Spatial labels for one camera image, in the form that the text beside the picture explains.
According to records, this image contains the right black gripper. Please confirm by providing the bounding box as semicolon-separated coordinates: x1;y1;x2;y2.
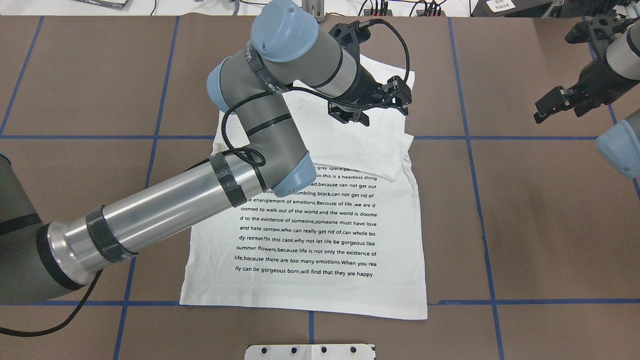
534;14;632;125

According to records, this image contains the white long-sleeve printed shirt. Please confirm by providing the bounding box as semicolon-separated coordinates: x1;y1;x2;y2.
179;54;429;321

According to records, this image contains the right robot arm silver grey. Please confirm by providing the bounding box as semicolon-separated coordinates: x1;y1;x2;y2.
534;14;640;179

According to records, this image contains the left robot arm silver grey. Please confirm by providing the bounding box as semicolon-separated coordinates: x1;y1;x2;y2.
0;0;411;305

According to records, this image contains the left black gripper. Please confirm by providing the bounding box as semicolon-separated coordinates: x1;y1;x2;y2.
327;21;412;127

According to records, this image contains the aluminium frame post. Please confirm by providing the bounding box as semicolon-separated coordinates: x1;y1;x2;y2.
301;0;326;23

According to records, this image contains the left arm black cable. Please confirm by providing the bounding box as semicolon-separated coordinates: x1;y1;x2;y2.
220;18;411;168

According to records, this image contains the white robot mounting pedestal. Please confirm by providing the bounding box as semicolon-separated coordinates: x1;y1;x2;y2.
244;343;377;360

